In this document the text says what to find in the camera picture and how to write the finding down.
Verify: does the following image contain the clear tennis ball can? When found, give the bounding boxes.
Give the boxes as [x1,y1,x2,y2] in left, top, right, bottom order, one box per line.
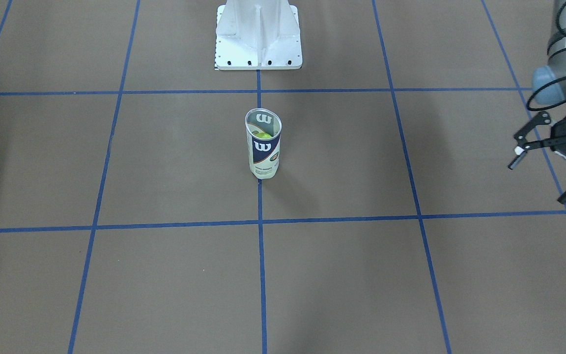
[245,108,283,180]

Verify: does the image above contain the tennis ball with Wilson print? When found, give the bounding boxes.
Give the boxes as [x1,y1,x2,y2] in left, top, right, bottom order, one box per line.
[253,131,273,140]

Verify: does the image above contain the white central pedestal column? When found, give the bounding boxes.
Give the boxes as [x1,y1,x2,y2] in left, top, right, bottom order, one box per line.
[214,0,303,70]

